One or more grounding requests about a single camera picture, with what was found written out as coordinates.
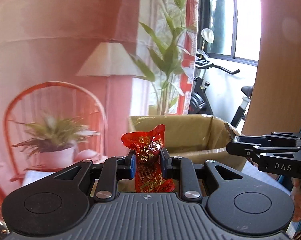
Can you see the red snack packet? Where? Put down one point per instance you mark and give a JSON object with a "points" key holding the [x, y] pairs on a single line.
{"points": [[147, 146]]}

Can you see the checkered tablecloth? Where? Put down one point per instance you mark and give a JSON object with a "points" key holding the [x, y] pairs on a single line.
{"points": [[129, 185]]}

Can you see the brown cardboard box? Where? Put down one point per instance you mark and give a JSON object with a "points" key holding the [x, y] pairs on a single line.
{"points": [[196, 137]]}

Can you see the black exercise bike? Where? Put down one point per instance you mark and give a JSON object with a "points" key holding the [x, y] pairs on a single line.
{"points": [[221, 88]]}

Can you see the person right hand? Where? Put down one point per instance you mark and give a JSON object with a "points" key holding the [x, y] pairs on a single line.
{"points": [[296, 196]]}

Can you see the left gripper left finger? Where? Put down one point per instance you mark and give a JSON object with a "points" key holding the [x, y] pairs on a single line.
{"points": [[130, 165]]}

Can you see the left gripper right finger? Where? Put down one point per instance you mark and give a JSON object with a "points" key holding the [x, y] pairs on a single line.
{"points": [[165, 162]]}

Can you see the silver foil snack packet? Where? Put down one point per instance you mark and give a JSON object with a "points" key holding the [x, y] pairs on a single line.
{"points": [[232, 135]]}

